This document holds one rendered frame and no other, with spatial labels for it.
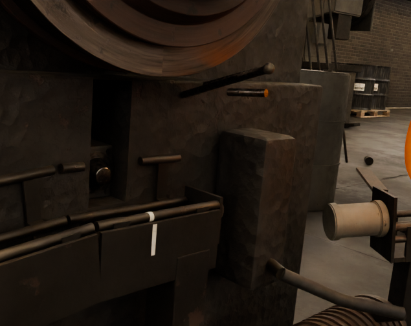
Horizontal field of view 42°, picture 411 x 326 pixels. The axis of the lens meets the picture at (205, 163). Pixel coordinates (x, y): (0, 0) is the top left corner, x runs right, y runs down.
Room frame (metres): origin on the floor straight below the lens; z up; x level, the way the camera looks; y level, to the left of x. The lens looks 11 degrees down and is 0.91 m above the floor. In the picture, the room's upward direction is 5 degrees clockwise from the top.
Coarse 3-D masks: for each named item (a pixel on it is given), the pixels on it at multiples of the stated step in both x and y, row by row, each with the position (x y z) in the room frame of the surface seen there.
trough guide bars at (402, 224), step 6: (402, 210) 0.87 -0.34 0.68; (408, 210) 0.87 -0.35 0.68; (402, 216) 0.87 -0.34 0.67; (408, 216) 0.87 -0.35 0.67; (396, 222) 0.87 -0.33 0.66; (402, 222) 0.87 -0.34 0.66; (408, 222) 0.87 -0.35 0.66; (396, 228) 0.80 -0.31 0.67; (402, 228) 0.80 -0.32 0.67; (408, 228) 0.80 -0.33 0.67; (396, 234) 0.87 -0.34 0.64; (408, 234) 0.80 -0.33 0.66; (396, 240) 0.80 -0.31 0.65; (402, 240) 0.80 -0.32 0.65; (408, 240) 0.80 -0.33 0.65; (408, 246) 0.80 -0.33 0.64; (408, 252) 0.80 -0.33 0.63; (408, 258) 0.80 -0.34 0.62
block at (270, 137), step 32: (224, 160) 0.81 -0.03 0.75; (256, 160) 0.76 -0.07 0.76; (288, 160) 0.79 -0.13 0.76; (224, 192) 0.80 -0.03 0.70; (256, 192) 0.76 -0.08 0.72; (288, 192) 0.80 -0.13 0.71; (224, 224) 0.80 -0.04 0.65; (256, 224) 0.76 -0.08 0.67; (224, 256) 0.79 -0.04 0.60; (256, 256) 0.76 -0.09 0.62
